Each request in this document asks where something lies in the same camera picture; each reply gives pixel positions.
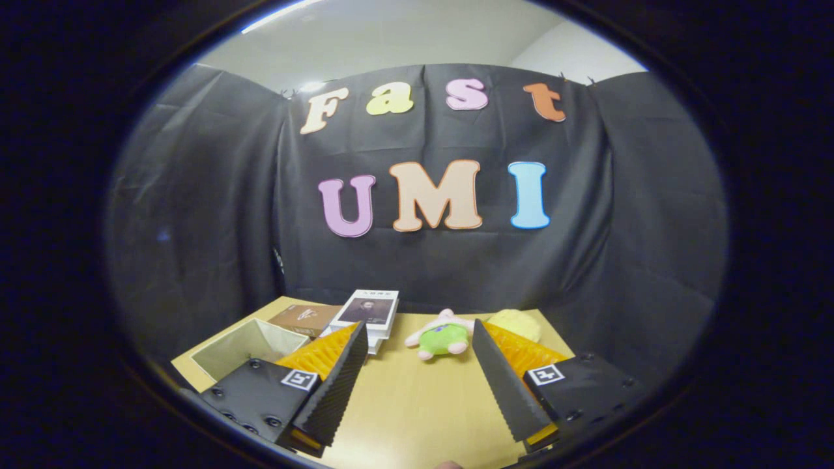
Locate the grey fabric storage box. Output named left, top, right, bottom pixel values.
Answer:
left=190, top=318, right=311, bottom=382

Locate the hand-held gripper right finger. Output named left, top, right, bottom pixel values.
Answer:
left=472, top=319, right=649, bottom=453

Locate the green and pink plush toy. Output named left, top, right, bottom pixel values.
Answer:
left=405, top=309, right=476, bottom=362

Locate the white book with portrait cover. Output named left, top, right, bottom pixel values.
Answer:
left=330, top=289, right=399, bottom=328

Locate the black backdrop cloth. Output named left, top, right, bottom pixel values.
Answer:
left=108, top=63, right=729, bottom=365

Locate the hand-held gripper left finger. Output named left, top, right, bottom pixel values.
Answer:
left=199, top=320, right=369, bottom=457

